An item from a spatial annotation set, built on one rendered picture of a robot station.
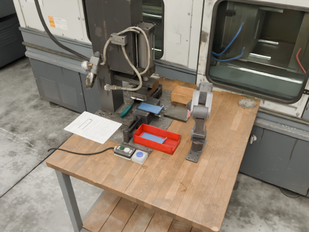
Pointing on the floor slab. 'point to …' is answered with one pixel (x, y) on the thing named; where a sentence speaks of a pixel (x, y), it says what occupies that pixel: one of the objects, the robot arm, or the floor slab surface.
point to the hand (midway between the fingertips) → (187, 116)
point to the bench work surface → (160, 175)
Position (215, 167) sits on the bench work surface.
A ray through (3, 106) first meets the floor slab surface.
